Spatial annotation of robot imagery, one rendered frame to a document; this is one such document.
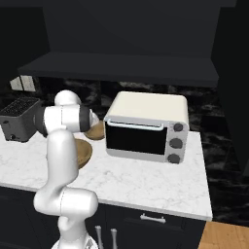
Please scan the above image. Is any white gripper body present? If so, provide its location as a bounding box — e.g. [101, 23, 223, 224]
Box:
[89, 109, 101, 132]

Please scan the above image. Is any small wooden bowl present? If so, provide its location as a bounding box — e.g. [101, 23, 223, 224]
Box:
[84, 120, 107, 141]

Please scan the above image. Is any large wooden bowl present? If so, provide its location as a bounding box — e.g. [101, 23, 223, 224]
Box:
[74, 138, 94, 170]

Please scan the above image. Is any black base cabinet door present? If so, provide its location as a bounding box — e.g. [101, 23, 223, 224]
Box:
[82, 202, 109, 249]
[106, 203, 125, 249]

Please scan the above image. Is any black base cabinet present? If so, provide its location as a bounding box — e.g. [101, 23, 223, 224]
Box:
[0, 186, 62, 249]

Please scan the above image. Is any tall black cabinet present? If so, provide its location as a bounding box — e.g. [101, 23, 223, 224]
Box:
[210, 0, 249, 178]

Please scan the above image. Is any black toaster oven door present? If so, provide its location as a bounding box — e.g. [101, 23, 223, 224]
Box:
[105, 121, 168, 157]

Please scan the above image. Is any white toaster oven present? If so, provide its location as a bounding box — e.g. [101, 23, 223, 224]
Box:
[103, 90, 191, 165]

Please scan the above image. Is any dark grey toaster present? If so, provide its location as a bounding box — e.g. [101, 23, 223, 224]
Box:
[0, 96, 44, 144]

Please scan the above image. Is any grey toaster oven knob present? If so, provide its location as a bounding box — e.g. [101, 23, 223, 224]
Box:
[167, 153, 181, 164]
[169, 137, 183, 150]
[172, 122, 185, 133]

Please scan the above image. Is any black drawer front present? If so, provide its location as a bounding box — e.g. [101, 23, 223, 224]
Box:
[121, 206, 206, 249]

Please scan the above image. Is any white toaster oven handle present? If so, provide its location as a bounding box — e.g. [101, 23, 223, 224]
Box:
[106, 119, 165, 132]

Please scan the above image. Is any white wall outlet plate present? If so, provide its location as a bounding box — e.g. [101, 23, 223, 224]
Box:
[19, 75, 37, 93]
[9, 76, 23, 91]

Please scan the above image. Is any open black wall cabinet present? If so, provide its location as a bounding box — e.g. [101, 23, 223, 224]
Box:
[17, 0, 222, 89]

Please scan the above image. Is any silver drawer handle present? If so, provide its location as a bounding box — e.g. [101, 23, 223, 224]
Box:
[139, 212, 167, 225]

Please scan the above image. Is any silver cabinet door handle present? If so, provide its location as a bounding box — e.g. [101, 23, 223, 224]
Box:
[109, 228, 119, 249]
[94, 225, 104, 249]

